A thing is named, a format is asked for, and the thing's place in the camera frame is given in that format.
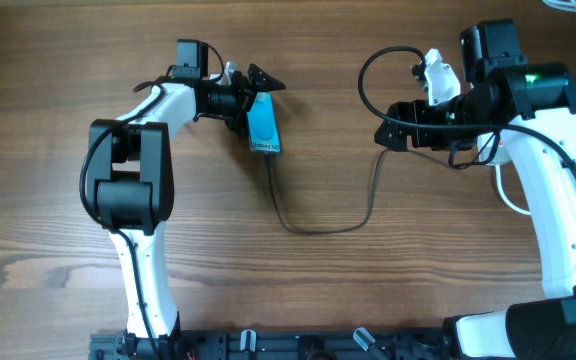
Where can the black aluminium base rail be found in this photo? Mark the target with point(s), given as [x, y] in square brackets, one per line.
[293, 345]

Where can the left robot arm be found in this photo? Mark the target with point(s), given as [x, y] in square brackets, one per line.
[126, 182]

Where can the teal screen smartphone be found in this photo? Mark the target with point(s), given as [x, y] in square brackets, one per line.
[263, 130]

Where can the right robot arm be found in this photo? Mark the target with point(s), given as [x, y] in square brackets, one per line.
[529, 110]

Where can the white power strip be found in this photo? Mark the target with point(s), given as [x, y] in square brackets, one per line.
[490, 150]

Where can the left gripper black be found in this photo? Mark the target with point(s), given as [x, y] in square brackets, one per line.
[244, 97]

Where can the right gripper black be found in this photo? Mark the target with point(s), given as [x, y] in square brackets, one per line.
[416, 110]

